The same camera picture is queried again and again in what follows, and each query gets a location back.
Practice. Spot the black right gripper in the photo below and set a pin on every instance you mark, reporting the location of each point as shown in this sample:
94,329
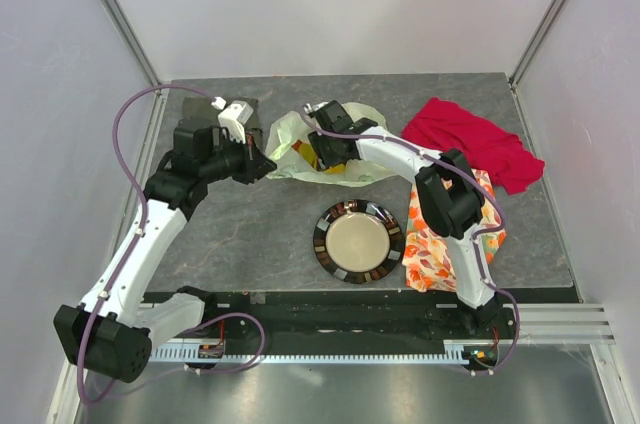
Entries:
317,141

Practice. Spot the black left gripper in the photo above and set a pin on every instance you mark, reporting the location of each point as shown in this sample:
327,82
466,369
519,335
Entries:
255,164

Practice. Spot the pale green plastic bag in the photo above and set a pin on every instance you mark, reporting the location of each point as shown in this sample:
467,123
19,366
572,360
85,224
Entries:
290,165

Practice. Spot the yellow fake starfruit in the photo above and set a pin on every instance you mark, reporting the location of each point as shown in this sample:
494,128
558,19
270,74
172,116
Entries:
306,151

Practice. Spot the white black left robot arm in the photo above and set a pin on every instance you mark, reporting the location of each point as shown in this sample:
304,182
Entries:
109,332

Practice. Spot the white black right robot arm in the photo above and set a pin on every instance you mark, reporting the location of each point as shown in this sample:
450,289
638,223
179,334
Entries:
450,197

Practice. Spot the dark olive cloth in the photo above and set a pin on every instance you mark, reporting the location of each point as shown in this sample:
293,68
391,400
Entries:
210,108

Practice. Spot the cream plate with dark rim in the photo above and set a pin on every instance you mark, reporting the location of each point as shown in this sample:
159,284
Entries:
358,241

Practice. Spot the red cloth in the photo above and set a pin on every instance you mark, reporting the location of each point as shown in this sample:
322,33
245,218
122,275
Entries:
443,125

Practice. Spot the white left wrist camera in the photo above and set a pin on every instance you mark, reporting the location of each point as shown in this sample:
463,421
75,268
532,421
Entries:
234,117

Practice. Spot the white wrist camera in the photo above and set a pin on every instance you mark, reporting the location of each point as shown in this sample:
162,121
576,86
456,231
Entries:
234,117
311,109

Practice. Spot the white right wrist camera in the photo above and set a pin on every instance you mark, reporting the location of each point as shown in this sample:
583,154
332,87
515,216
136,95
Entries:
311,109

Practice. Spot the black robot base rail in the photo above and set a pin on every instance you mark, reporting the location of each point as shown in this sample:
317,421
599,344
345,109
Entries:
342,320

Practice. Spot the grey slotted cable duct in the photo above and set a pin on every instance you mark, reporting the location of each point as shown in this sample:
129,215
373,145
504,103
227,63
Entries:
191,351

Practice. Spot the left aluminium frame post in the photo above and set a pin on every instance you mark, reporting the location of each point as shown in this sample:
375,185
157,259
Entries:
131,41

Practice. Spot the aluminium frame post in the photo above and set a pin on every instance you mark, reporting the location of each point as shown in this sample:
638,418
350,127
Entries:
542,31
131,41

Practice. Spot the right aluminium frame post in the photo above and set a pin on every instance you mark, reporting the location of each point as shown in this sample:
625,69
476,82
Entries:
542,31

